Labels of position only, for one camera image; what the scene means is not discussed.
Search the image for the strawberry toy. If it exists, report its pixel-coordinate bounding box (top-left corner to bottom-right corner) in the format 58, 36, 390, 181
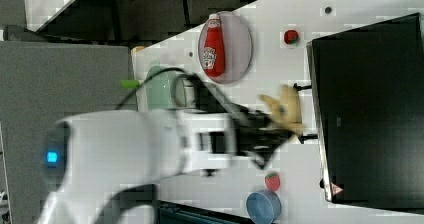
264, 172, 281, 192

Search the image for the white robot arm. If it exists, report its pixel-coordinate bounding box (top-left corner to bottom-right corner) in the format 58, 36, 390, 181
34, 109, 295, 224

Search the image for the green cylinder toy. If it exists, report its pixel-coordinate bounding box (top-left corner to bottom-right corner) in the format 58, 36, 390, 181
120, 80, 141, 89

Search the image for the peeled toy banana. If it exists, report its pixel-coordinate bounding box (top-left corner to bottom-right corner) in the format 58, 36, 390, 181
259, 85, 304, 136

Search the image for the grey round plate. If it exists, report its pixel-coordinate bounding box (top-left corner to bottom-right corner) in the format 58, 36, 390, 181
198, 11, 253, 84

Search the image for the green plastic colander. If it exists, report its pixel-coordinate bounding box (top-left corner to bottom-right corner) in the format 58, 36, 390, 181
145, 71, 186, 110

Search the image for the red ketchup bottle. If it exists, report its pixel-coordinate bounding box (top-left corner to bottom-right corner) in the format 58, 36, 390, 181
202, 14, 226, 77

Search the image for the red tomato toy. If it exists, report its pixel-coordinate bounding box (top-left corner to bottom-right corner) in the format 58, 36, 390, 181
284, 30, 299, 45

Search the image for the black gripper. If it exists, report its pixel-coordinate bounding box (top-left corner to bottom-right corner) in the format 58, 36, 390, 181
233, 107, 302, 169

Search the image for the blue cup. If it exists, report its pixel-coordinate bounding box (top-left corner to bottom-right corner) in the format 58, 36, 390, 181
246, 190, 282, 224

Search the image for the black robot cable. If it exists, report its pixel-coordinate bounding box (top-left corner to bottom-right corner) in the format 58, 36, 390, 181
114, 66, 201, 111

